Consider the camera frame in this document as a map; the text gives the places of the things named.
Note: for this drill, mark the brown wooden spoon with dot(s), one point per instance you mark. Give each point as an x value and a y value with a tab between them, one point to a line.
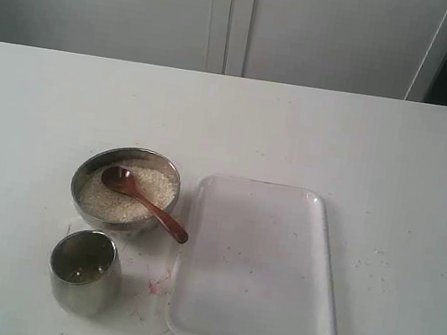
121	180

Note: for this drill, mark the steel bowl of rice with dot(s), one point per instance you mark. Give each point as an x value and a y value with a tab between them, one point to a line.
155	176

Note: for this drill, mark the small steel cup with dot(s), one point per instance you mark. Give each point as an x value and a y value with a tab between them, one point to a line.
85	272

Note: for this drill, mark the white plastic tray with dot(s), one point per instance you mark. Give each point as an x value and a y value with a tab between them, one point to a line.
257	262

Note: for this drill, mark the white cabinet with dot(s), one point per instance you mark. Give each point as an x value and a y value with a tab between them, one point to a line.
386	48

